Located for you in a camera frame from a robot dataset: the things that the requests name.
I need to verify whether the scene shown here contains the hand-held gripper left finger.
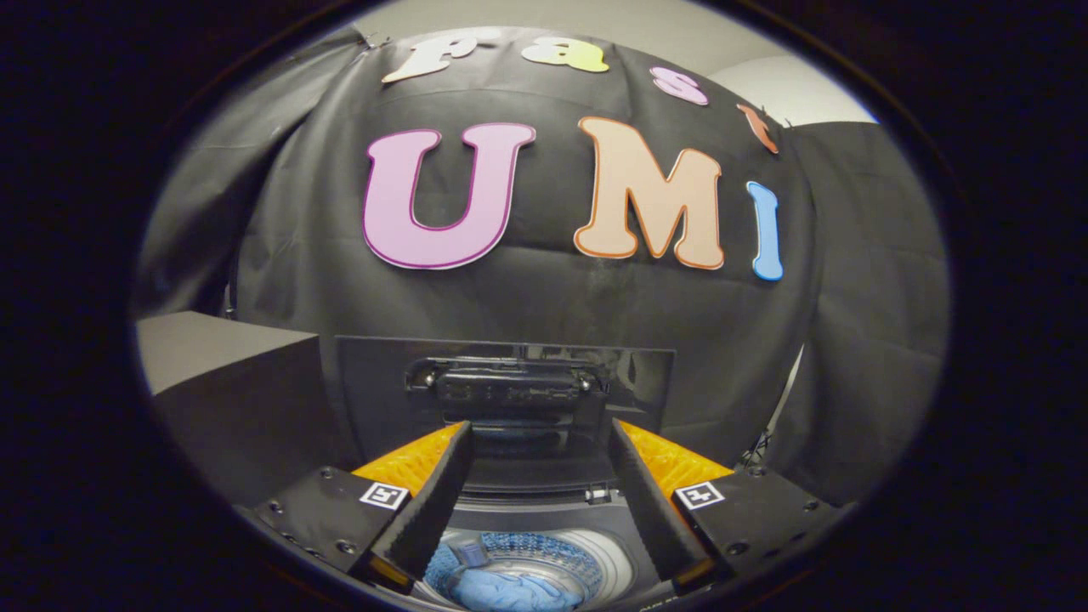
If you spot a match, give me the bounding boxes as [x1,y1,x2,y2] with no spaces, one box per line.
[234,421,475,594]

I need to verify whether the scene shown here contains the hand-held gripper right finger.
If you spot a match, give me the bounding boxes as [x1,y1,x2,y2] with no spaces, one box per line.
[609,418,855,596]

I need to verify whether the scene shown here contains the white and dark cabinet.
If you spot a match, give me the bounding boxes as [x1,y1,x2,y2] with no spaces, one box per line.
[136,310,360,508]

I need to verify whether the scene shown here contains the light blue garment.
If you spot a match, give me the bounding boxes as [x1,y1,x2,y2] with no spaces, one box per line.
[423,531,598,612]

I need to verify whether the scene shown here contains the black backdrop cloth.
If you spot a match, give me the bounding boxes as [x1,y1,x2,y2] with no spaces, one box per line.
[132,25,950,507]

